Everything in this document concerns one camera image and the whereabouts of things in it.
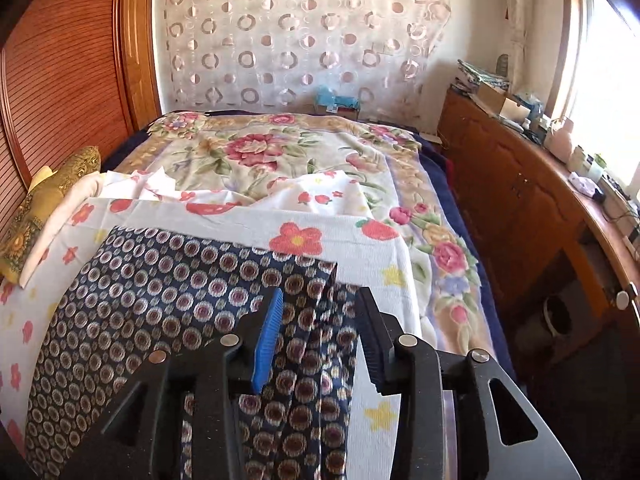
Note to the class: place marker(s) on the dark waste bin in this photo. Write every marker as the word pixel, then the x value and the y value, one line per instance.
pixel 557 314

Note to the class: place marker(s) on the purple pouch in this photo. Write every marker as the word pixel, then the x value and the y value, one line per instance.
pixel 586 185

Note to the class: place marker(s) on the cardboard box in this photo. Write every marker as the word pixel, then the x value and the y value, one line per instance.
pixel 500 100

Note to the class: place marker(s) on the stack of patterned cloths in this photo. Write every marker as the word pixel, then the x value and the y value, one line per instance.
pixel 482 74

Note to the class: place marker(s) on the wooden louvered headboard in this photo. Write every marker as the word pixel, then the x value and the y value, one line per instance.
pixel 65 75

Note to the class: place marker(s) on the teal box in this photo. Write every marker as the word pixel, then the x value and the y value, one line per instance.
pixel 336 102

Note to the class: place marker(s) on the sheer circle pattern curtain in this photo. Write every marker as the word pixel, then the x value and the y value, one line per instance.
pixel 300 35

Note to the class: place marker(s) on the wooden cabinet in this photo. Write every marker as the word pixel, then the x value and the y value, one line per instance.
pixel 505 185

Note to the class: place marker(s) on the white round knob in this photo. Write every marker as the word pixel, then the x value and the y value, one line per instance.
pixel 626 296

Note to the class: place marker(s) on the window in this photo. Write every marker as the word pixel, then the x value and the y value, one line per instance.
pixel 605 70

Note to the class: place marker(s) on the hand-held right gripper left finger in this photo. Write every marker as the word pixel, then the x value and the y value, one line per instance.
pixel 267 340

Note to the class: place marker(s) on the white flower print cloth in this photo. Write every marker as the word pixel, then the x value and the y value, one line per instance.
pixel 240 225

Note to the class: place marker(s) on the gold patterned pillow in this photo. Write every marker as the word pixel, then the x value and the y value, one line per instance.
pixel 35 210

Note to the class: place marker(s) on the cream pillow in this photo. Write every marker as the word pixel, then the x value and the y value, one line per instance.
pixel 60 220

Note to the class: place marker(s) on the navy medallion patterned garment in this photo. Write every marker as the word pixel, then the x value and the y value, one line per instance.
pixel 125 300

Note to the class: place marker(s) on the pale pink jar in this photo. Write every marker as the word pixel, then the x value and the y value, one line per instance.
pixel 560 140

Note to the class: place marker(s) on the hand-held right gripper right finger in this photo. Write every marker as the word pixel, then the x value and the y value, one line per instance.
pixel 372 350

